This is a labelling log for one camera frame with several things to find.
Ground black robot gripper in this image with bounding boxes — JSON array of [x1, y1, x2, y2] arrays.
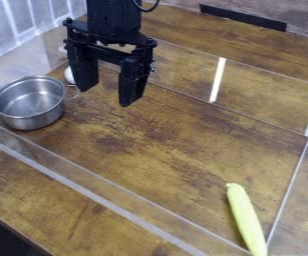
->
[[64, 0, 158, 107]]

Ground green handled metal spoon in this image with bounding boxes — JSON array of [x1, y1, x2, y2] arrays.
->
[[226, 183, 268, 256]]

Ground white toy mushroom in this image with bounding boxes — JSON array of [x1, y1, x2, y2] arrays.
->
[[65, 66, 76, 85]]

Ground small steel pot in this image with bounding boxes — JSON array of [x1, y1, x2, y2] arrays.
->
[[0, 75, 78, 131]]

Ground black bar on table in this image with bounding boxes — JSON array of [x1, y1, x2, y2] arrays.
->
[[200, 4, 288, 32]]

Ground clear acrylic barrier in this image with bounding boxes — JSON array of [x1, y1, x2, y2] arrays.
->
[[0, 19, 308, 256]]

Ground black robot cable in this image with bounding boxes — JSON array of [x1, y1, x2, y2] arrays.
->
[[133, 0, 162, 13]]

